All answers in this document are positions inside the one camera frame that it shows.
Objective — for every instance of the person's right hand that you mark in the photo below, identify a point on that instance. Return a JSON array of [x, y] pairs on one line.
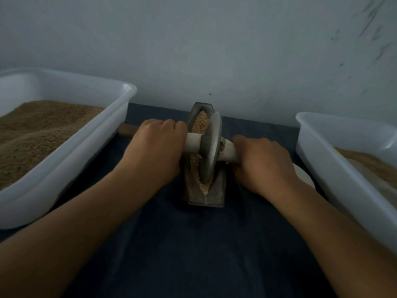
[[263, 167]]

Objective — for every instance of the person's left hand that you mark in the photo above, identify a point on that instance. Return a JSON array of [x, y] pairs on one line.
[[154, 152]]

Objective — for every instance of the boat-shaped metal grinding trough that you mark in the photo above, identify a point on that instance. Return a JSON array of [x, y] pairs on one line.
[[206, 198]]

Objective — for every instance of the large brown grain heap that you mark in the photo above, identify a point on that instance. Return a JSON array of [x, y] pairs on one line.
[[369, 161], [34, 142]]

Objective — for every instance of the person's right forearm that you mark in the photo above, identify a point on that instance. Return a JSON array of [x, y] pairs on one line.
[[338, 245]]

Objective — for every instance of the person's left forearm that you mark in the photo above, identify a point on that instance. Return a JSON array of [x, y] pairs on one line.
[[62, 242]]

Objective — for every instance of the white round plate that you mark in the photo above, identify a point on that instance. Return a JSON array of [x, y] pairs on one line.
[[305, 175]]

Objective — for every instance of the white plastic tub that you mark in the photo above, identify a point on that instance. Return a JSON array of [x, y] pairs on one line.
[[96, 145], [341, 183]]

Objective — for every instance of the dark blue table cloth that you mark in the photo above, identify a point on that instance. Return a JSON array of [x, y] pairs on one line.
[[198, 263]]

